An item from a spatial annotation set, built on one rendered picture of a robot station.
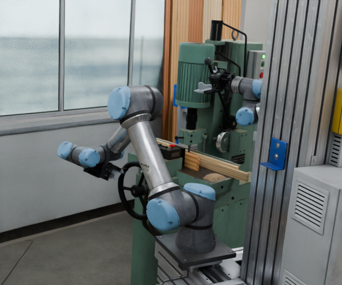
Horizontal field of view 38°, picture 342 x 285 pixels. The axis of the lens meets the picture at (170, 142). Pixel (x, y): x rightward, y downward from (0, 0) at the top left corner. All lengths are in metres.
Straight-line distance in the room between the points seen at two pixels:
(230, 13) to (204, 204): 2.90
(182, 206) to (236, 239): 1.09
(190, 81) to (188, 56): 0.12
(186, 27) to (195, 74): 1.67
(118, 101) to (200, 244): 0.59
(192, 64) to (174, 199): 0.92
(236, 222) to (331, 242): 1.31
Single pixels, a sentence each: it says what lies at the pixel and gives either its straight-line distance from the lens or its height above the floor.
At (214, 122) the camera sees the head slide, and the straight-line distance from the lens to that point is 2.58.
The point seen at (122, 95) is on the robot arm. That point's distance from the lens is 1.75.
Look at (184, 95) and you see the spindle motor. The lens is 2.46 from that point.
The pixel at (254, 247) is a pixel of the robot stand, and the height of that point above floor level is 0.87.
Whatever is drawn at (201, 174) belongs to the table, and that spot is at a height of 0.90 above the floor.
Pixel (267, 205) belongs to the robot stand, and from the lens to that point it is 1.70.
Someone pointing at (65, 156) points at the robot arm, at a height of 1.03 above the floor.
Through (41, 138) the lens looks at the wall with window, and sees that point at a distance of 3.60.
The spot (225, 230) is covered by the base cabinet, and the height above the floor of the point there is 0.57.
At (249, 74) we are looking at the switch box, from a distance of 2.64.
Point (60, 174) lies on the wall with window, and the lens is 3.76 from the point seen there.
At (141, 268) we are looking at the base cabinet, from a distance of 2.83.
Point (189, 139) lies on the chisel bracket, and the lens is 2.52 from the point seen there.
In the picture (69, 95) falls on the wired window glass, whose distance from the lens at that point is 3.74.
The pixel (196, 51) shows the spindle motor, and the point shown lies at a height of 1.47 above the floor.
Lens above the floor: 1.65
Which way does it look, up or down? 15 degrees down
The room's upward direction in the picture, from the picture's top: 4 degrees clockwise
